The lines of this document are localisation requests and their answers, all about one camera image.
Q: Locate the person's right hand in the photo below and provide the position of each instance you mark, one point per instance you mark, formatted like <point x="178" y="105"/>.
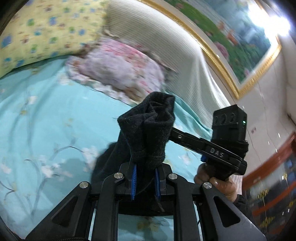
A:
<point x="228" y="188"/>

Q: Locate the turquoise floral bed sheet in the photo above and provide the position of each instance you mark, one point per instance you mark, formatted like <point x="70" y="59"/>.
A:
<point x="52" y="131"/>

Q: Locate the gold framed landscape painting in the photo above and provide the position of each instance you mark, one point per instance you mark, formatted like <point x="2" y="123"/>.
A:
<point x="234" y="35"/>

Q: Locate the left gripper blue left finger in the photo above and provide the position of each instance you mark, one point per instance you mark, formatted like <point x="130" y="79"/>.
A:
<point x="134" y="182"/>

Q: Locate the beige striped headboard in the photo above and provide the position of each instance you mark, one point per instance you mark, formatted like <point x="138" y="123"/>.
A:
<point x="194" y="81"/>

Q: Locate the yellow cartoon print pillow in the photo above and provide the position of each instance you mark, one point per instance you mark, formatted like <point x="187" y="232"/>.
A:
<point x="47" y="29"/>

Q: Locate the wooden glass cabinet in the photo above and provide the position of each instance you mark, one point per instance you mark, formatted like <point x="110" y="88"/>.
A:
<point x="270" y="191"/>

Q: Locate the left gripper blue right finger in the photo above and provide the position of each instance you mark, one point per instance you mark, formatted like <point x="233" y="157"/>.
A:
<point x="157" y="185"/>

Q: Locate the pink floral ruffled pillow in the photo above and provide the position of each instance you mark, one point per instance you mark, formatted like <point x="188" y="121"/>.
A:
<point x="121" y="69"/>

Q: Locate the black knit pants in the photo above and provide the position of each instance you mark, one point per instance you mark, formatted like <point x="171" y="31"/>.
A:
<point x="144" y="133"/>

